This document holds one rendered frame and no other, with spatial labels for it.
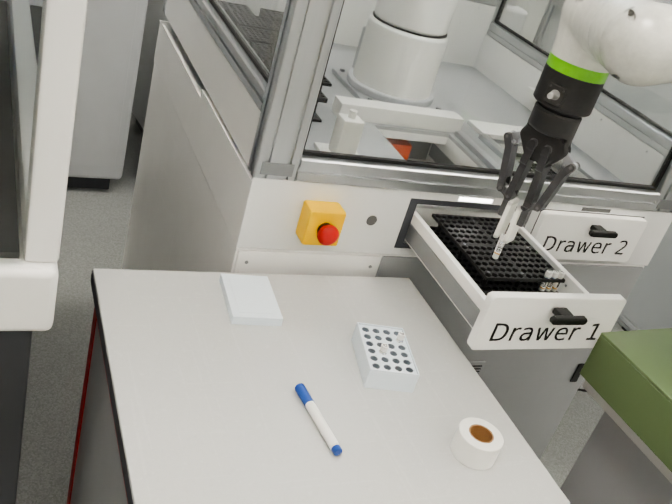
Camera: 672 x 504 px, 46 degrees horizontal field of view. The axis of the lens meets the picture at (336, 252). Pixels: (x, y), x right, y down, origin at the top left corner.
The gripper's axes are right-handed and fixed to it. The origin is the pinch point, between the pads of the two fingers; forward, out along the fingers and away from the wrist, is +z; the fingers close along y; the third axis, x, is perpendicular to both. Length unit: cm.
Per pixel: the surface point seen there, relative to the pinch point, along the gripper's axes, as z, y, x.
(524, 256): 12.2, -0.3, 16.6
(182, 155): 28, -80, 4
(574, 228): 12.4, -0.3, 41.8
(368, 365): 22.7, -3.6, -24.9
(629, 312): 96, -3, 199
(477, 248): 12.5, -7.1, 10.0
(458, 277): 14.1, -4.5, -0.6
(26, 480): 102, -71, -35
